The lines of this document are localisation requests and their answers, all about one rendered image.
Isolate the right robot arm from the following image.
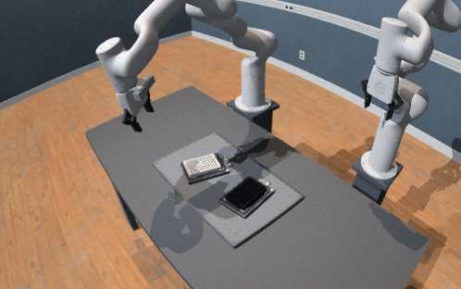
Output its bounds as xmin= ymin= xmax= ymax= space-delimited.
xmin=96 ymin=0 xmax=278 ymax=113

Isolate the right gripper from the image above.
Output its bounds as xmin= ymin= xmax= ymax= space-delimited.
xmin=116 ymin=91 xmax=154 ymax=132

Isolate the black rectangular plate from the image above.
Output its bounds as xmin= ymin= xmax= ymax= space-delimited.
xmin=225 ymin=178 xmax=268 ymax=211

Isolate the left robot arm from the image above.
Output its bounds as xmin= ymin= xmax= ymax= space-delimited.
xmin=361 ymin=0 xmax=461 ymax=180

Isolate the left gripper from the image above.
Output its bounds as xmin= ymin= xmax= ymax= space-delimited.
xmin=361 ymin=65 xmax=404 ymax=120

